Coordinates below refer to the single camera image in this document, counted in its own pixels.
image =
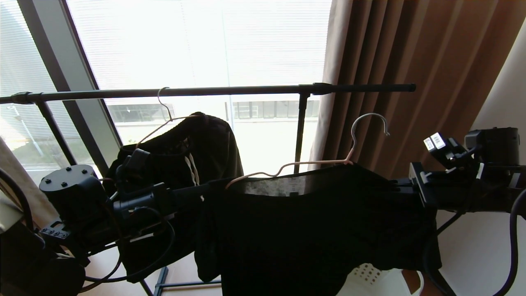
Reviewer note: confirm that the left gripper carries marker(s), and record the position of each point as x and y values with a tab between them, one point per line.
144	205

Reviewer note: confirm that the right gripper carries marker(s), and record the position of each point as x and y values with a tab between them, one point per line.
448	191

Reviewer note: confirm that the black shorts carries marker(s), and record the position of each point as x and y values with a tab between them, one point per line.
213	152

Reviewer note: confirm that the pink clothes hanger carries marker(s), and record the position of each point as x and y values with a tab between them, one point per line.
349	161
170	120

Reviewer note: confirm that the black mesh garment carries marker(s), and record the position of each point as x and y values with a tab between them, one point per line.
308	238

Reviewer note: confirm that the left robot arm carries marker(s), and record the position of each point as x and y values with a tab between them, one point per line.
70	197

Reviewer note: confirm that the white laundry basket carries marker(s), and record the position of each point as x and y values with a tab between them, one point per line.
378	281

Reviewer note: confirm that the black clothes rack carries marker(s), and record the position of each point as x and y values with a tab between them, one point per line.
205	90

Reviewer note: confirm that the brown curtain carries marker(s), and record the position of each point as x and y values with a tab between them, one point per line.
24	193
411	82

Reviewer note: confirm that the window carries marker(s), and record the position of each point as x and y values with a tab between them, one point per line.
185	41

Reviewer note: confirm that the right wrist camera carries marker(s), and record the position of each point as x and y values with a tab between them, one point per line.
446	150

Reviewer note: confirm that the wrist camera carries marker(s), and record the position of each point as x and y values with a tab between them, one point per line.
446	150
133	164

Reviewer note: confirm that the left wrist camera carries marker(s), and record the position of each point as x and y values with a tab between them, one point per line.
133	164

